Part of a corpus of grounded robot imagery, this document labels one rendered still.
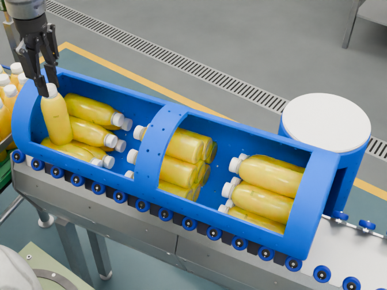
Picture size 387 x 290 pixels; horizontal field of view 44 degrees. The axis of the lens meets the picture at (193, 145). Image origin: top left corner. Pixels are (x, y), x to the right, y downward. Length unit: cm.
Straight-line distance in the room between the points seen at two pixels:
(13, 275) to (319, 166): 70
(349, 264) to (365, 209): 137
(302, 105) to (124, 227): 69
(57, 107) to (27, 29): 25
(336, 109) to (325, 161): 48
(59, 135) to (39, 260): 38
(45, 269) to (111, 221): 36
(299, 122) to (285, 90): 181
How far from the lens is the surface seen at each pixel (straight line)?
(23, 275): 95
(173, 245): 143
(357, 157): 157
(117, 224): 150
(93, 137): 144
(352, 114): 163
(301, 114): 159
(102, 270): 232
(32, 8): 118
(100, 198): 148
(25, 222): 268
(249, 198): 121
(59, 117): 137
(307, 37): 393
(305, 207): 113
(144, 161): 122
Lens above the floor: 207
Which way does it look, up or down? 45 degrees down
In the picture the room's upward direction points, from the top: straight up
